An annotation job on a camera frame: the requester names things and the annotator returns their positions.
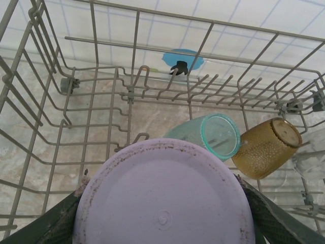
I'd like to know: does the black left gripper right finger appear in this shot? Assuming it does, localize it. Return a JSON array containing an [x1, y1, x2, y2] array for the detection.
[[236, 174, 325, 244]]

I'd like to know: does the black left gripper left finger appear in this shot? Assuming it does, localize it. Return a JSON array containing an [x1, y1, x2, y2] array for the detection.
[[0, 169, 89, 244]]

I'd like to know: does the clear plastic cup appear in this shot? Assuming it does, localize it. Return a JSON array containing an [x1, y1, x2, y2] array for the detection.
[[291, 132, 325, 184]]

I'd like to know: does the amber textured plastic cup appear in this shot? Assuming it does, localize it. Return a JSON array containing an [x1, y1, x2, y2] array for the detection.
[[231, 117, 303, 180]]

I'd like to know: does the teal plastic cup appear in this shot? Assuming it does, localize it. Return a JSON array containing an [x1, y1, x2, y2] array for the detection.
[[164, 113, 241, 162]]

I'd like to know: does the lavender plastic cup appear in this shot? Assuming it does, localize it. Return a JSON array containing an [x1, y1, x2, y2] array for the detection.
[[73, 138, 256, 244]]

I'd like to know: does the blue oval black fish sticker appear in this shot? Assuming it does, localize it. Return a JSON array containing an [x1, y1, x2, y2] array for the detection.
[[161, 48, 205, 77]]

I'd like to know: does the grey wire dish rack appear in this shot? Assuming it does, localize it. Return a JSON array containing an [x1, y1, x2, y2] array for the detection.
[[0, 0, 325, 244]]

